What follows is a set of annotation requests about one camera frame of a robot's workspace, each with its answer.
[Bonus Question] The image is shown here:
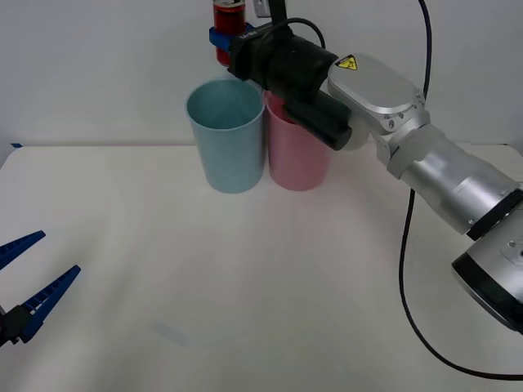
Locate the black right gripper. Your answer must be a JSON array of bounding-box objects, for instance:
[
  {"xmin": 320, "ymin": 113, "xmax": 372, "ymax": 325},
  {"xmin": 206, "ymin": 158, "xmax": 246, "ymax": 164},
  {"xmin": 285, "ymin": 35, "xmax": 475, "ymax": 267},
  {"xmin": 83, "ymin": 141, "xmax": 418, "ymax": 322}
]
[{"xmin": 208, "ymin": 20, "xmax": 292, "ymax": 88}]

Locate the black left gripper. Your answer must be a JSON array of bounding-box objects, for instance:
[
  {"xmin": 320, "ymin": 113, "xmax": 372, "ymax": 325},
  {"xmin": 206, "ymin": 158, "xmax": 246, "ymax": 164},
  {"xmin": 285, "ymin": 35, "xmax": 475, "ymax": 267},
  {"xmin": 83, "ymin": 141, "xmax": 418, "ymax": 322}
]
[{"xmin": 0, "ymin": 229, "xmax": 82, "ymax": 349}]

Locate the red drink can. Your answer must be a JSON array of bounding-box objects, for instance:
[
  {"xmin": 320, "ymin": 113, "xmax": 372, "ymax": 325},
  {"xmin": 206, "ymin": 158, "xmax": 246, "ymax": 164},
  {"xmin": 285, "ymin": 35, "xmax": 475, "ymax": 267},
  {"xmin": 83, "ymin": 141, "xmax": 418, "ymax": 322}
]
[{"xmin": 212, "ymin": 0, "xmax": 248, "ymax": 67}]

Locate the pale blue plastic bin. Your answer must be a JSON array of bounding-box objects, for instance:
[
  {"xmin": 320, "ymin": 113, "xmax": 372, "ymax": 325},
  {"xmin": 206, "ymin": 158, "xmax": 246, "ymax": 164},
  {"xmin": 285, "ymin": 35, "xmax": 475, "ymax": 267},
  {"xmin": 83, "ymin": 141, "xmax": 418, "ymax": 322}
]
[{"xmin": 186, "ymin": 78, "xmax": 266, "ymax": 194}]

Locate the pink plastic bin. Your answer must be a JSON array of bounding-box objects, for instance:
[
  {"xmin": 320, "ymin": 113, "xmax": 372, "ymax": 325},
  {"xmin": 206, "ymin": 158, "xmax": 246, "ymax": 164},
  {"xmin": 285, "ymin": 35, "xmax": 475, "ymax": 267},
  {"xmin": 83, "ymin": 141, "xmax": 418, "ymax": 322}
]
[{"xmin": 263, "ymin": 90, "xmax": 333, "ymax": 193}]

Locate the long black cable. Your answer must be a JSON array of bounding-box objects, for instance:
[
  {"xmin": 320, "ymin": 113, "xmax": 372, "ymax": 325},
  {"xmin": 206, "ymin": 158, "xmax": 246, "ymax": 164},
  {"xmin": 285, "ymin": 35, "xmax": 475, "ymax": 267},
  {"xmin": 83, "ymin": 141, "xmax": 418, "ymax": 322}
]
[{"xmin": 399, "ymin": 0, "xmax": 523, "ymax": 376}]

